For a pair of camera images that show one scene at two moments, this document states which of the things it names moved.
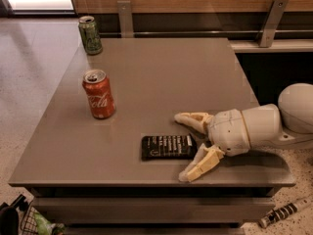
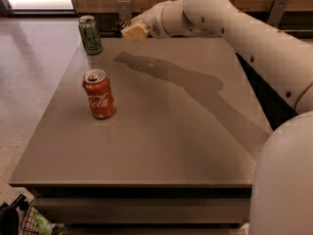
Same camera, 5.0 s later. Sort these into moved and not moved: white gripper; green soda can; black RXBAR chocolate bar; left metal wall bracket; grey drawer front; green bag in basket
Moved: white gripper; black RXBAR chocolate bar
Not moved: green bag in basket; grey drawer front; green soda can; left metal wall bracket
